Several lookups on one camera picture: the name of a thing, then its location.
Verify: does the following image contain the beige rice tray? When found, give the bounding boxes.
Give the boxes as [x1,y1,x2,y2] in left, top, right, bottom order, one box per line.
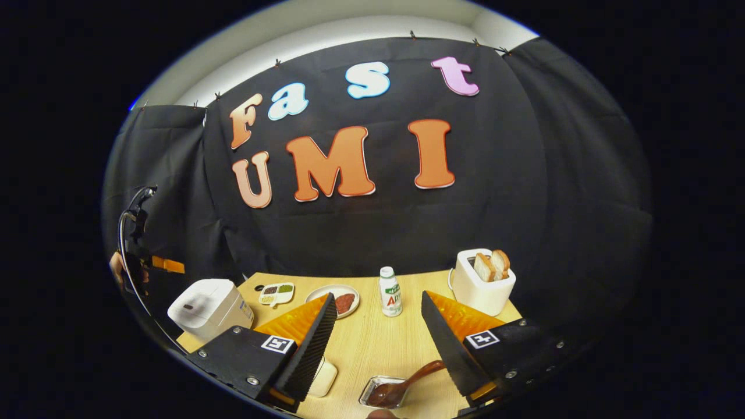
[307,356,339,399]

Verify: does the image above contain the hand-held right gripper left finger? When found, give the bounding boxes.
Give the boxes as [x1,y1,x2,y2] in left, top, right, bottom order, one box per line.
[185,292,339,414]

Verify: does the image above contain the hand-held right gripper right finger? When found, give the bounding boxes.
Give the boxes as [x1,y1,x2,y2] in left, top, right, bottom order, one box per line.
[420,290,577,409]

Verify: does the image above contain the round beige plate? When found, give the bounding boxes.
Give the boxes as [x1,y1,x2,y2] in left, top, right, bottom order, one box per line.
[305,284,360,319]

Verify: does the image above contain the brown wooden spoon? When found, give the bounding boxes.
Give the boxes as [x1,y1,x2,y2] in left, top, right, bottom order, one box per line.
[368,360,446,408]

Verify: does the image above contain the white divided bean dish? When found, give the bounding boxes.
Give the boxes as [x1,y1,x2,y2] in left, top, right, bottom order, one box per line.
[258,282,296,308]

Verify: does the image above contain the white rice cooker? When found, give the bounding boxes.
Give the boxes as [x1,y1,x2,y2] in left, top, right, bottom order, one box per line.
[167,278,255,343]

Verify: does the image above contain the white yogurt drink bottle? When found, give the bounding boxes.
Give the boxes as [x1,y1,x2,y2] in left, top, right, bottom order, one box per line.
[378,266,403,318]

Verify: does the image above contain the black backdrop cloth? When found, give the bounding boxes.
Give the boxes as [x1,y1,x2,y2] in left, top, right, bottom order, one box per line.
[102,36,652,350]

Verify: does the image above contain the toast bread slice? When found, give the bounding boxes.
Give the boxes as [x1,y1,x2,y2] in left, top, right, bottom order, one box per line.
[491,249,512,280]
[473,253,496,283]

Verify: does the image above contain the silver chopstick holder tray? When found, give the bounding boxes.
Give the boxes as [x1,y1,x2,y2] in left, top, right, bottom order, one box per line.
[359,375,411,409]

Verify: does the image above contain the white toaster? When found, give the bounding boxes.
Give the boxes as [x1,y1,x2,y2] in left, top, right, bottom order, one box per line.
[447,248,517,317]

